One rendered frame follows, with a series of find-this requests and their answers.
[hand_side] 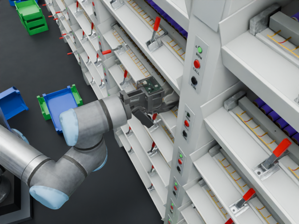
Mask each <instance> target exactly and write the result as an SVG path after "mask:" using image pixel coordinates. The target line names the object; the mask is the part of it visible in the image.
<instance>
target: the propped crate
mask: <svg viewBox="0 0 299 224"><path fill-rule="evenodd" d="M43 97H44V100H45V103H46V105H47V108H48V111H49V114H50V116H51V118H52V121H53V124H54V127H55V129H56V132H57V134H60V133H62V128H61V124H60V121H59V115H60V114H61V113H62V112H65V111H68V110H69V109H71V108H76V107H78V105H77V103H76V100H75V98H74V95H73V93H72V90H71V88H70V86H67V88H65V89H62V90H59V91H56V92H53V93H50V94H47V95H46V94H43Z"/></svg>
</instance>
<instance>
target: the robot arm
mask: <svg viewBox="0 0 299 224"><path fill-rule="evenodd" d="M168 94H170V95H168ZM163 98H164V99H163ZM162 99H163V101H164V102H162ZM179 100H180V96H179V95H178V94H177V93H176V92H175V90H174V89H173V88H172V87H171V85H170V84H169V83H168V82H167V81H165V83H164V84H163V85H160V84H159V83H158V81H157V80H156V79H155V78H154V76H149V77H147V78H144V79H141V80H137V87H136V90H133V91H130V92H127V93H126V92H125V90H122V91H120V96H118V95H116V94H114V95H111V96H108V97H105V98H102V99H99V100H96V101H94V102H91V103H88V104H84V105H82V106H79V107H76V108H71V109H69V110H68V111H65V112H62V113H61V114H60V115H59V121H60V124H61V128H62V132H63V134H64V137H65V141H66V143H67V145H68V146H72V147H71V148H70V149H69V150H68V151H67V152H66V153H65V154H64V155H63V156H62V157H61V158H60V159H59V160H58V161H57V162H56V161H54V160H52V159H51V158H49V157H47V156H45V155H44V154H42V153H41V152H39V151H38V150H36V149H35V148H34V147H32V146H31V145H29V142H28V140H27V139H26V137H25V136H23V134H22V133H21V132H19V131H18V130H16V129H13V128H12V129H11V128H10V127H9V124H8V123H7V120H6V118H5V116H4V114H3V112H2V110H1V108H0V203H1V202H2V201H4V200H5V198H6V197H7V196H8V194H9V192H10V190H11V183H10V180H9V179H8V178H7V177H6V176H5V175H3V173H4V172H5V171H6V170H9V171H10V172H11V173H13V174H14V175H15V176H17V177H18V178H20V179H21V180H22V181H24V182H25V183H26V184H27V185H28V186H29V187H30V190H29V193H30V194H31V196H32V197H33V198H35V199H36V200H37V201H39V202H40V203H41V204H43V205H44V206H46V207H48V208H51V209H59V208H60V207H61V206H62V205H63V204H64V203H65V202H66V201H68V199H69V197H70V196H71V195H72V194H73V193H74V191H75V190H76V189H77V188H78V187H79V185H80V184H81V183H82V182H83V181H84V179H85V178H86V177H88V175H89V174H90V173H91V172H94V171H97V170H99V169H100V168H102V167H103V166H104V165H105V163H106V161H107V147H106V145H105V140H104V136H103V133H105V132H108V131H110V130H113V129H116V128H118V127H121V126H124V125H126V124H127V120H130V119H131V118H132V114H133V115H134V116H135V117H136V118H137V119H138V120H139V121H140V122H141V124H142V125H144V126H146V127H147V128H151V127H152V126H153V125H154V123H153V122H152V118H151V116H150V115H148V114H151V115H152V114H155V113H158V114H160V113H163V112H167V111H170V110H171V109H173V108H174V107H175V106H176V105H178V103H179Z"/></svg>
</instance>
